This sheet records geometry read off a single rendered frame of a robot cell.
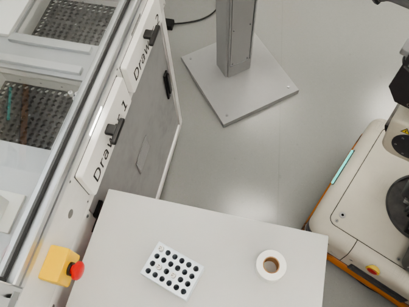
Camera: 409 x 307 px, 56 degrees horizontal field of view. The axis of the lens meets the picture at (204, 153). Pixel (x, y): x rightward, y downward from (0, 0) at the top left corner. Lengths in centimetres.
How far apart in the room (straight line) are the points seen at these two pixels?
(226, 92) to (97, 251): 127
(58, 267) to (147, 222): 25
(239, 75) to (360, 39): 75
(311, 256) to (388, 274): 63
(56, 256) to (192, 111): 133
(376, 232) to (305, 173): 49
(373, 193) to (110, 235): 104
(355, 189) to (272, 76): 82
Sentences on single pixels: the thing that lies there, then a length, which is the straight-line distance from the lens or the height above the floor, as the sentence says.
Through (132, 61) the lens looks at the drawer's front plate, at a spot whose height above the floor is 91.
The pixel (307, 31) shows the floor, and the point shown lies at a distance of 244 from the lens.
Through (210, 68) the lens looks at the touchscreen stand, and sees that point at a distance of 216.
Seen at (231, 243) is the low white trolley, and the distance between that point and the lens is 99.
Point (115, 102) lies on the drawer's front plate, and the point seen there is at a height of 91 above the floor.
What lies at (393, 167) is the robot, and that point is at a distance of 173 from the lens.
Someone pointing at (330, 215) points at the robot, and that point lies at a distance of 157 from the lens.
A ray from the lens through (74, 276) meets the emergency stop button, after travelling 89.
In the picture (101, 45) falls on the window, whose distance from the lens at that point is 98.
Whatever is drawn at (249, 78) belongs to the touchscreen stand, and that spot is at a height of 4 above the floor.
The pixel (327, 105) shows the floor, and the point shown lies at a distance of 214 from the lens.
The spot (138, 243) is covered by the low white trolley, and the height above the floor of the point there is 76.
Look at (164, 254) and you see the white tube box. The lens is 95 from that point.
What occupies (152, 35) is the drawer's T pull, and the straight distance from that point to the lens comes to 113.
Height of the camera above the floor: 172
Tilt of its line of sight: 63 degrees down
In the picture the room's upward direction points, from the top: 4 degrees counter-clockwise
